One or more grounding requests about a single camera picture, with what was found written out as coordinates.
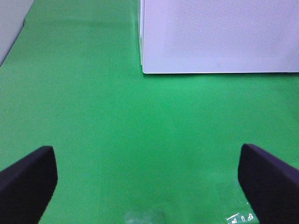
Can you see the white microwave oven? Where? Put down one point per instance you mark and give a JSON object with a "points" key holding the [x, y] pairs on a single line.
{"points": [[218, 36]]}

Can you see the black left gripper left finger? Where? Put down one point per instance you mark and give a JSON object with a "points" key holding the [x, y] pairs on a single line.
{"points": [[27, 186]]}

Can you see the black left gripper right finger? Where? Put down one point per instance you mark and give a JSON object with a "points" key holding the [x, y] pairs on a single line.
{"points": [[270, 185]]}

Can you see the white partition panel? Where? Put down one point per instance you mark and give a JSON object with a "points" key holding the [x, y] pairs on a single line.
{"points": [[12, 16]]}

